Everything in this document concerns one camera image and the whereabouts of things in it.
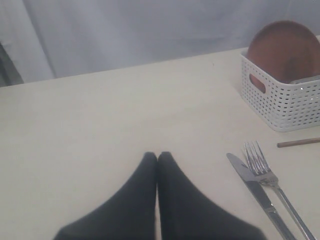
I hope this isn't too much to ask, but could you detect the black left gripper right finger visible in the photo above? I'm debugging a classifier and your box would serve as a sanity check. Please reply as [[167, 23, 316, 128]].
[[157, 151, 253, 240]]

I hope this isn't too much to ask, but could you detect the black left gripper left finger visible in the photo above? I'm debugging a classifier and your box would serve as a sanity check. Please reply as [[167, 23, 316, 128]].
[[55, 152, 158, 240]]

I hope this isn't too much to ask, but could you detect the silver table knife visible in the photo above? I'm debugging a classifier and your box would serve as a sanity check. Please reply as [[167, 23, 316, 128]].
[[226, 153, 296, 240]]

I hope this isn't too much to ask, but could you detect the silver metal fork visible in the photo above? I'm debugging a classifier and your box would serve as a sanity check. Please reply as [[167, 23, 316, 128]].
[[244, 141, 316, 240]]

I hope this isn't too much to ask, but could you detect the wooden chopstick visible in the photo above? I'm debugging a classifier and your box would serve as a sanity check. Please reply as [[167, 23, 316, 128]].
[[276, 137, 320, 148]]

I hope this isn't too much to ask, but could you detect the white perforated plastic basket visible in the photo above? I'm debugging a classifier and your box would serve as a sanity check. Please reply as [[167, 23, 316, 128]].
[[241, 49, 320, 132]]

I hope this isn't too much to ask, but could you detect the brown round plate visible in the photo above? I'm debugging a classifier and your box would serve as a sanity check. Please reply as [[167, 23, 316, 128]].
[[246, 20, 320, 84]]

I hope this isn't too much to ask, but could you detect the white curtain backdrop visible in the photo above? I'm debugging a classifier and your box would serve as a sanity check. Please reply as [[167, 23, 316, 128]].
[[0, 0, 320, 83]]

